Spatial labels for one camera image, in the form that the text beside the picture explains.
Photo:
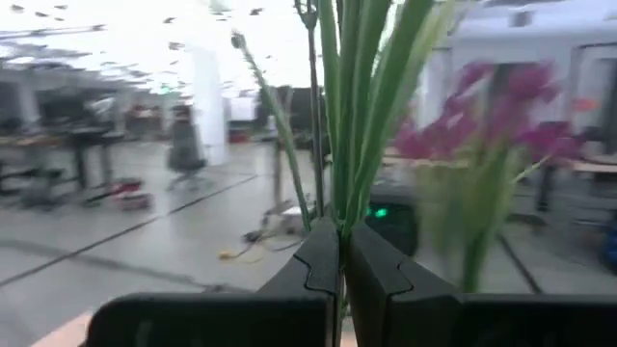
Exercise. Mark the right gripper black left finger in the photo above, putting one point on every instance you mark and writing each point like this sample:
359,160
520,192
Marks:
217,323

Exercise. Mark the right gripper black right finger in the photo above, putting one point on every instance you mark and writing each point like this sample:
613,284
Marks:
434,323

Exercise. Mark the purple and white flower bunch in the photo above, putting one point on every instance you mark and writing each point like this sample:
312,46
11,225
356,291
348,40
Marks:
356,120

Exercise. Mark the purple artificial flower stem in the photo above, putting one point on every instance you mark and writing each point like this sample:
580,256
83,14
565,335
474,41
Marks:
530,87

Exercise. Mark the black box with green light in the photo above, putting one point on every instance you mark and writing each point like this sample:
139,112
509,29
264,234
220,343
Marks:
390,231

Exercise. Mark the red black floor item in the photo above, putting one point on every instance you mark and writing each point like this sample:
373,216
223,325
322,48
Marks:
130,188

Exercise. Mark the grey office chair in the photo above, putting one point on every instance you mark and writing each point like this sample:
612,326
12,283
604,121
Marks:
185,144

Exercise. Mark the white column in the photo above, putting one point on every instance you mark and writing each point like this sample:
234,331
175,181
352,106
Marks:
209,106

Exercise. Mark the light wooden office table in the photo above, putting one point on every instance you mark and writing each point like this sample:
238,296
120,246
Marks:
593,167

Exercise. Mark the dark office desk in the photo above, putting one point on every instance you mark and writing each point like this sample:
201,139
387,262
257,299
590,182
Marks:
87,137

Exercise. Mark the black office screen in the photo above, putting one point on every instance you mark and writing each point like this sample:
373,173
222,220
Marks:
299,111

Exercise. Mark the white storage cabinet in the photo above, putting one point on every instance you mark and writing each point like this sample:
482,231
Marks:
520,36

